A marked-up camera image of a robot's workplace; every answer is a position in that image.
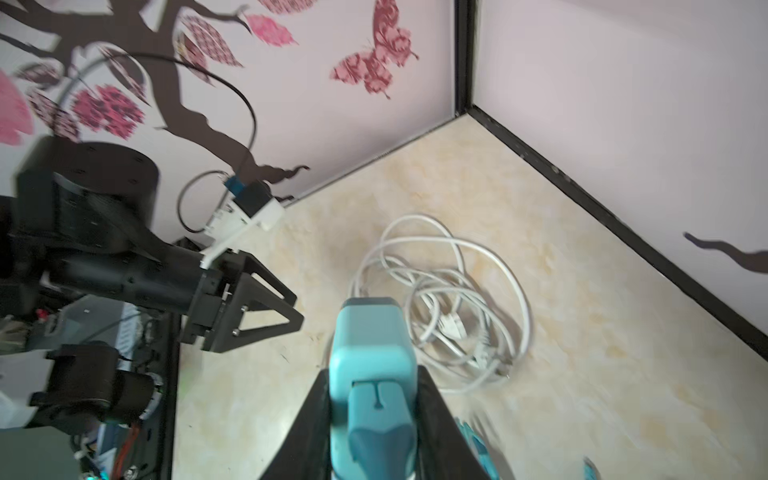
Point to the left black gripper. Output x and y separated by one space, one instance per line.
237 284

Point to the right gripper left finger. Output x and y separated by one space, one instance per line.
305 452

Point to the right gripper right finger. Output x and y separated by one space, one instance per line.
442 451

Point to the light teal charger plug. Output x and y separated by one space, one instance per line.
373 390

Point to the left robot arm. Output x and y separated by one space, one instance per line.
80 219

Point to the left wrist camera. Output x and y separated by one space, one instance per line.
245 207

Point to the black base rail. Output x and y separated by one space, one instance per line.
145 340

